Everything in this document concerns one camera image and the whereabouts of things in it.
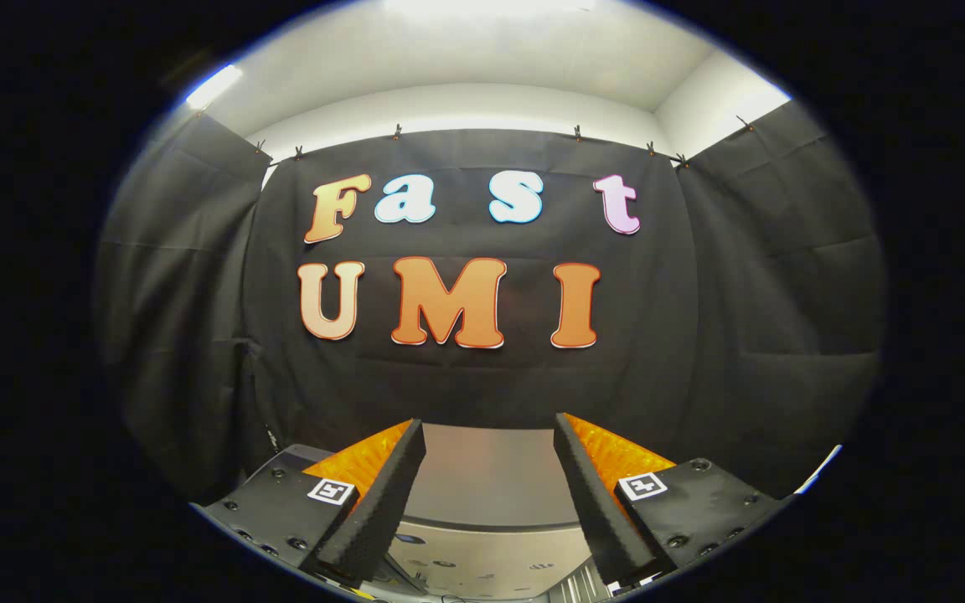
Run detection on ceiling tube light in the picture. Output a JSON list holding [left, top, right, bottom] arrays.
[[187, 65, 243, 110]]

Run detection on white panel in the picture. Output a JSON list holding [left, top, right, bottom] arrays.
[[797, 444, 844, 495]]

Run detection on wide ceiling light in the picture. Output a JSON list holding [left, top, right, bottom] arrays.
[[386, 0, 596, 16]]

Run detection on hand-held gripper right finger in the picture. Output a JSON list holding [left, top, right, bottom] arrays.
[[553, 412, 791, 587]]

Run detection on black backdrop cloth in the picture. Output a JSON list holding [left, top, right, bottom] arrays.
[[93, 99, 885, 503]]

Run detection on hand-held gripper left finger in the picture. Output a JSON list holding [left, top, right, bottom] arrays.
[[196, 419, 428, 585]]

